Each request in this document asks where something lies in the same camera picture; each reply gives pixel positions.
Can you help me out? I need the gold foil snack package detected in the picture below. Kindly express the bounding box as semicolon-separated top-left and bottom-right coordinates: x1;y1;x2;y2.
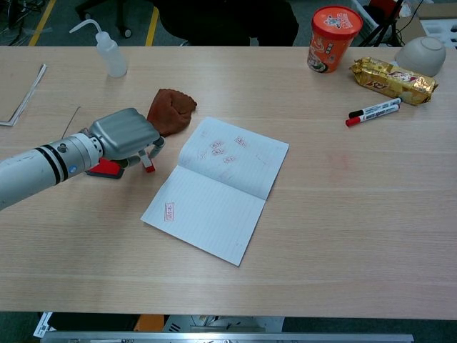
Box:
348;56;439;107

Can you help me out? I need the small red stamp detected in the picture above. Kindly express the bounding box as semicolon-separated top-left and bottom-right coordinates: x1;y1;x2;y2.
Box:
141;149;156;174

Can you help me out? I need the brown crumpled cloth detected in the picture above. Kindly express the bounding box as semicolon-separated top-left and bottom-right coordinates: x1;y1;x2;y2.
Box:
146;88;198;137

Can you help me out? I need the white upturned bowl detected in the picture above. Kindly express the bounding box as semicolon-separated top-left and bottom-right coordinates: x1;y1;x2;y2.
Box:
394;36;447;78

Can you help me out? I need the orange instant noodle cup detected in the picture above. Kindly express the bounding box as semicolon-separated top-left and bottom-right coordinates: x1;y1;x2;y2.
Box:
306;5;364;74

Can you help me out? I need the open lined notebook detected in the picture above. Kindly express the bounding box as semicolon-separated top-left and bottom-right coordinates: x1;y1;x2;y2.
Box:
141;116;290;267

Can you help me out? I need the white foam box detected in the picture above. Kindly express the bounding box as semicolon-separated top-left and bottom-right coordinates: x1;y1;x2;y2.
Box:
417;14;457;51

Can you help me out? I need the black swivel chair base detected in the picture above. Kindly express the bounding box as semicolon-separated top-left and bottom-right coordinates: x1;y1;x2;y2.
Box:
74;0;135;39

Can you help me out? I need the black whiteboard marker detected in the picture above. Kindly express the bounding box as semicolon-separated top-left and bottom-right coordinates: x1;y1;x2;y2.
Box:
348;97;403;119

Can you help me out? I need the black tripod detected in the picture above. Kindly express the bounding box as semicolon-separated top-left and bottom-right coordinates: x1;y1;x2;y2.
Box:
358;0;408;47

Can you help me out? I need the red whiteboard marker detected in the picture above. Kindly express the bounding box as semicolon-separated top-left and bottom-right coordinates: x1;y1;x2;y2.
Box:
345;104;401;128

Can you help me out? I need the red ink pad clear lid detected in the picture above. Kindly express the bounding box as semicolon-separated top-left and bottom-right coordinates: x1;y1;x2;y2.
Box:
60;106;125;181

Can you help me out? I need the black office chair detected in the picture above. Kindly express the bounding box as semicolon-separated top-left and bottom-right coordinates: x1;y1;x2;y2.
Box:
153;0;300;47

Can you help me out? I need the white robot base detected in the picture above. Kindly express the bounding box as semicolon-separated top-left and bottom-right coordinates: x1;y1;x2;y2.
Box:
162;314;285;334

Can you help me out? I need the clear plastic squeeze bottle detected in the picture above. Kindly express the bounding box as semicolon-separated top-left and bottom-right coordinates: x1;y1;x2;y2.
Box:
69;19;129;79

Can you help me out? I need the left grey five-finger robot hand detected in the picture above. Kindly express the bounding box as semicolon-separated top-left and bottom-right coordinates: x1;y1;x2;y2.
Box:
84;108;166;172

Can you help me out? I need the white paper stack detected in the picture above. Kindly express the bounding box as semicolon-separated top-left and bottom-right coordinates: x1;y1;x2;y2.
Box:
0;64;48;127

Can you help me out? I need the aluminium profile rail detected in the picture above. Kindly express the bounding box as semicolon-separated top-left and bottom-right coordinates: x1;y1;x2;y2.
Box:
41;331;415;343

